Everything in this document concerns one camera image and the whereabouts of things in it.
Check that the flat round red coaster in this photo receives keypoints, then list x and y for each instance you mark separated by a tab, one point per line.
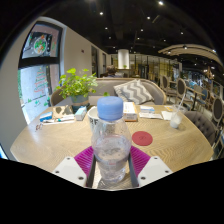
142	138

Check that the clear water bottle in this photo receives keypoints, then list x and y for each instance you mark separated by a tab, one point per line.
111	146

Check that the yellow card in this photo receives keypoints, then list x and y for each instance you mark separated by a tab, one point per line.
169	108

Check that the group of ceiling lights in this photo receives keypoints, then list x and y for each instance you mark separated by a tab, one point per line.
161	3

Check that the group of dining chairs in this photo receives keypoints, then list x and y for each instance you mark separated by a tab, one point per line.
181	88

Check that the white and orange tissue box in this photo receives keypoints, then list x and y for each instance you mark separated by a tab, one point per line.
130	111

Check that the grey chevron cushion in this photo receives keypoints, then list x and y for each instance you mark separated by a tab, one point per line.
133	91

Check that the grey curved sofa bench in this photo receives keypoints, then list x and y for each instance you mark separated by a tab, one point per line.
106	86

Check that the white paper napkin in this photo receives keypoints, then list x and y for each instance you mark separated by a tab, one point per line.
166	115

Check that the person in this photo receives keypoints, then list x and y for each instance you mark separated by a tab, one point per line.
111	71

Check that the window with painted decals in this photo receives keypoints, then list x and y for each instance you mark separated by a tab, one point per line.
40	83

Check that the grey tufted armchair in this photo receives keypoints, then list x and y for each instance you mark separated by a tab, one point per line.
201	126

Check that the brown wooden stand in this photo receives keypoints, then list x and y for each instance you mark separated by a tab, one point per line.
63	111

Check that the light blue tissue pack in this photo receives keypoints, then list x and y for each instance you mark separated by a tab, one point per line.
80	113

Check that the clear plastic cup with straw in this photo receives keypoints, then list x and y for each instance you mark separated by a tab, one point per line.
175	120

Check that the small blue box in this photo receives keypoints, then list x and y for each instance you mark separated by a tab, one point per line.
46	116

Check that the small blue and white pack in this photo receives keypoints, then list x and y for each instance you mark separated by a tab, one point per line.
147	108

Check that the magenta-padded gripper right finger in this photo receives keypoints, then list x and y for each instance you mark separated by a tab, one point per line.
141	161

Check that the green potted plant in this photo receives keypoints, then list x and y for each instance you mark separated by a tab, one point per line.
76	85

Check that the white round column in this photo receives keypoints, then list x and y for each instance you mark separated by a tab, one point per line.
123	59

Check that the white paper leaflets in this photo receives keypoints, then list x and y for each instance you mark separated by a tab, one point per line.
150	115

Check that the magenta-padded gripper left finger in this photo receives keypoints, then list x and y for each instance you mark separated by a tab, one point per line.
83	163

